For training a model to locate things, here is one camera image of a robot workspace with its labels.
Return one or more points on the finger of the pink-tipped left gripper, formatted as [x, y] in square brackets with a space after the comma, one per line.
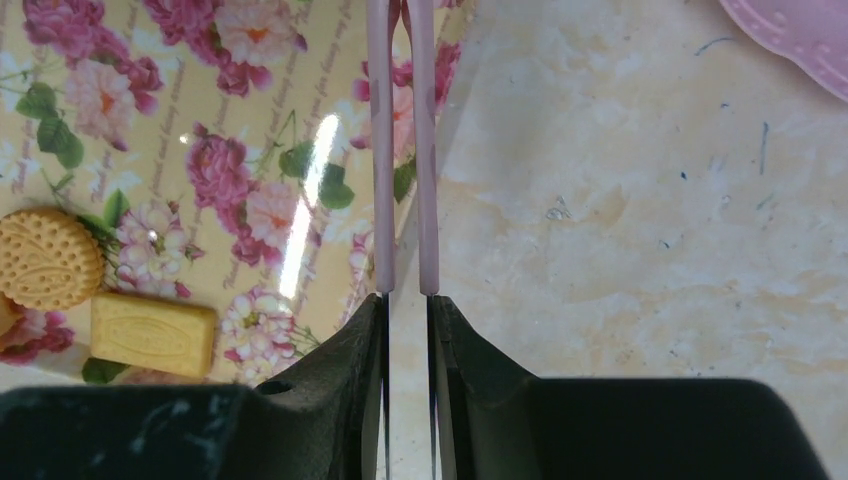
[335, 402]

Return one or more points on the floral serving tray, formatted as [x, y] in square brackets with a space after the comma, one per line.
[218, 152]

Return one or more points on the small brown cookie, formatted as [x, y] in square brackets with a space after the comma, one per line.
[10, 314]

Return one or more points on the yellow square biscuit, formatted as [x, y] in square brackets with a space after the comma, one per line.
[154, 334]

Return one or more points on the pink three-tier cake stand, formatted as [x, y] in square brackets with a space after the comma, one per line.
[810, 33]

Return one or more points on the round orange cookie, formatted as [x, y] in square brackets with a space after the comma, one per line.
[49, 260]

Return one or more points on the pink-tipped right gripper finger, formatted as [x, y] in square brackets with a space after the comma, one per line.
[477, 395]

